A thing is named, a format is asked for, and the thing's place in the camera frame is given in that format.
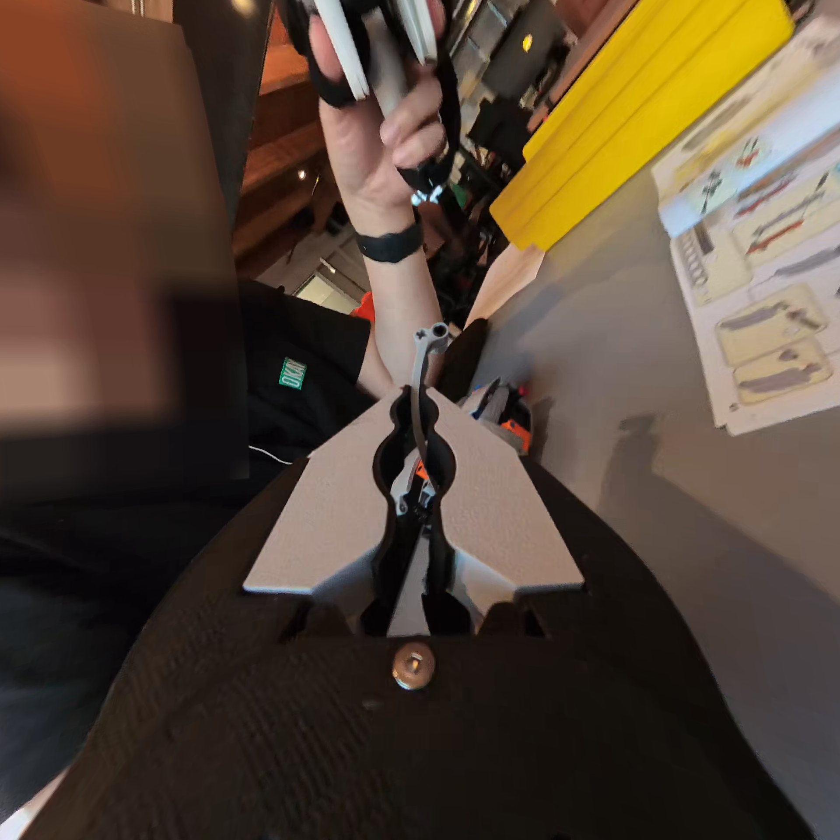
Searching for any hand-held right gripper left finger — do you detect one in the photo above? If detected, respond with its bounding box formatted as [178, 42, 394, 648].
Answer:
[241, 386, 411, 635]

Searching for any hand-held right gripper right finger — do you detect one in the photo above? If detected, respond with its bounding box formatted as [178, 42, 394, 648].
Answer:
[420, 386, 586, 635]

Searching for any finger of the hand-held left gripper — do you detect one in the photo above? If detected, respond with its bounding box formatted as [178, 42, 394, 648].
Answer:
[312, 0, 371, 102]
[392, 0, 441, 67]

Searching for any grey curved toy panel piece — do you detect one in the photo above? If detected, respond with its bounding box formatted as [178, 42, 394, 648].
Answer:
[390, 322, 452, 526]

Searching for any person's left hand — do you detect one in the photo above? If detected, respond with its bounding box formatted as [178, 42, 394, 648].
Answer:
[308, 13, 454, 228]

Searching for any black monitor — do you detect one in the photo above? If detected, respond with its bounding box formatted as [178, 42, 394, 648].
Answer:
[482, 0, 568, 99]

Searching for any black wristband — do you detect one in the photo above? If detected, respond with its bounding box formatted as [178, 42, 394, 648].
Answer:
[354, 222, 426, 265]

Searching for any yellow plastic bin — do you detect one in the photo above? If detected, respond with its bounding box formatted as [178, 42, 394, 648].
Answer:
[489, 0, 796, 252]

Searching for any open instruction booklet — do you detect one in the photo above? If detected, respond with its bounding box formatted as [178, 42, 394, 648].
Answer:
[651, 13, 840, 437]

